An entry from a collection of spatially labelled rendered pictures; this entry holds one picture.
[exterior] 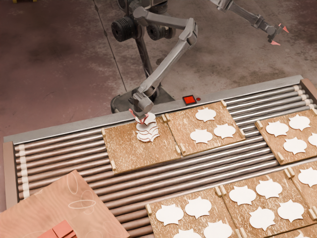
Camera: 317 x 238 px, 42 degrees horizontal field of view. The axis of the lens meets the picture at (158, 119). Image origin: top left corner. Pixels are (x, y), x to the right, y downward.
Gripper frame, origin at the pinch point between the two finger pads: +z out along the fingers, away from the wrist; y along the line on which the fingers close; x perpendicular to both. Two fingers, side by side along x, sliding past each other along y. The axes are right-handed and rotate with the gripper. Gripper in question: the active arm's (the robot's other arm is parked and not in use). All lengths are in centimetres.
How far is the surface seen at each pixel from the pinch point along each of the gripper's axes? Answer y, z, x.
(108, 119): -24.1, 14.6, -7.3
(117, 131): -10.2, 12.6, -9.7
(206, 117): 16.0, 12.1, 40.9
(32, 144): -35, 14, -56
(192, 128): 16.7, 13.0, 28.2
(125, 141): -0.7, 12.6, -10.7
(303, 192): 90, 13, 45
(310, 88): 40, 13, 116
